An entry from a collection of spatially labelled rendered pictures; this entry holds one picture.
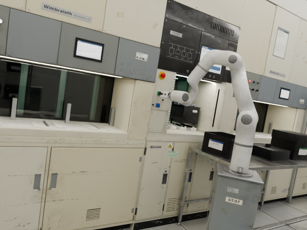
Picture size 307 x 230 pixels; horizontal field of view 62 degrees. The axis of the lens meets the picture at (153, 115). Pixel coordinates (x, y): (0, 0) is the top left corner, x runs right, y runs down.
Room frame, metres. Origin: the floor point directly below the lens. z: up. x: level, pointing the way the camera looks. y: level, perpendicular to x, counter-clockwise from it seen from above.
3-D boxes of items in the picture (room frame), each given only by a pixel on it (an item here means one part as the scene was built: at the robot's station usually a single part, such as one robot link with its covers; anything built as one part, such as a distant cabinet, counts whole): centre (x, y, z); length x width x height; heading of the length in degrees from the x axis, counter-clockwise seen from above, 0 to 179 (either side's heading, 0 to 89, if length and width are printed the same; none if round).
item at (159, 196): (2.67, -0.12, 0.98); 0.95 x 0.88 x 1.95; 33
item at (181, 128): (2.66, -0.32, 0.89); 0.22 x 0.21 x 0.04; 33
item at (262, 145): (2.35, -1.11, 0.83); 0.29 x 0.29 x 0.13; 33
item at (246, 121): (1.64, -0.61, 1.07); 0.19 x 0.12 x 0.24; 155
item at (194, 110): (2.66, -0.32, 1.06); 0.24 x 0.20 x 0.32; 123
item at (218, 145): (2.19, -0.65, 0.85); 0.28 x 0.28 x 0.17; 42
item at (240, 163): (1.67, -0.62, 0.85); 0.19 x 0.19 x 0.18
